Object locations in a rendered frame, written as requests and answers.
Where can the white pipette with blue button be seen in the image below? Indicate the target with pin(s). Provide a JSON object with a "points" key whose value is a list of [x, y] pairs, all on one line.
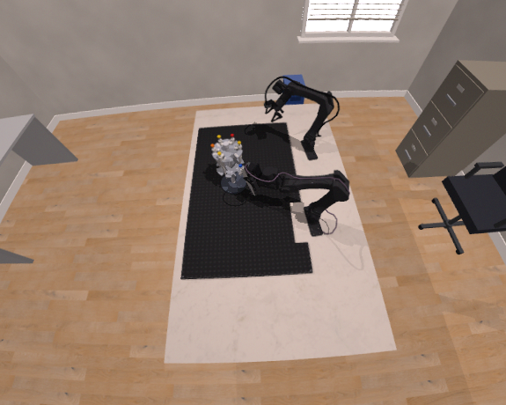
{"points": [[245, 175]]}

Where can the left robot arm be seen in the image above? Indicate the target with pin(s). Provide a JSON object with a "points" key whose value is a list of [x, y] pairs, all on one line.
{"points": [[287, 184]]}

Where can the white pipette with yellow button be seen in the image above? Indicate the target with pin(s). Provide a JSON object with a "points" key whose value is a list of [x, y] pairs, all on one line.
{"points": [[239, 148], [221, 158]]}

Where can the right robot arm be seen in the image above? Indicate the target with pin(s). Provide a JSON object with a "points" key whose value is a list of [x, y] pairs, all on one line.
{"points": [[325, 108]]}

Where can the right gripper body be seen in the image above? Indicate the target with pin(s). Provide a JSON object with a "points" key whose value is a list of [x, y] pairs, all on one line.
{"points": [[277, 106]]}

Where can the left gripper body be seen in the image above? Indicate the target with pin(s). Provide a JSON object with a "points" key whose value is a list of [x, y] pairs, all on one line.
{"points": [[258, 173]]}

